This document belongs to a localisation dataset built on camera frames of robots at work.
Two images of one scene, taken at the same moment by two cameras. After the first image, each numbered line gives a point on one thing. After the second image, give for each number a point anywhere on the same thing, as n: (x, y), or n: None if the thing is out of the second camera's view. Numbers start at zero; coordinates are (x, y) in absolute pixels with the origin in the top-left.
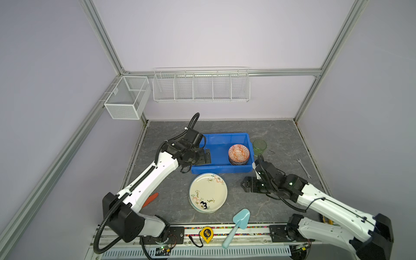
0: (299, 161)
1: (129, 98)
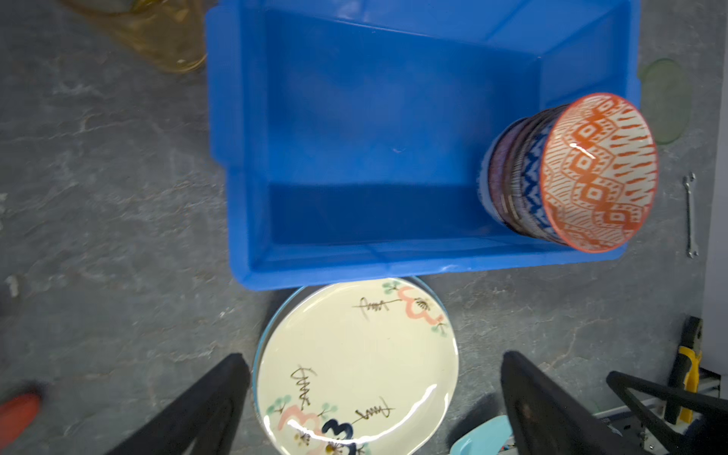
0: (687, 182)
1: None
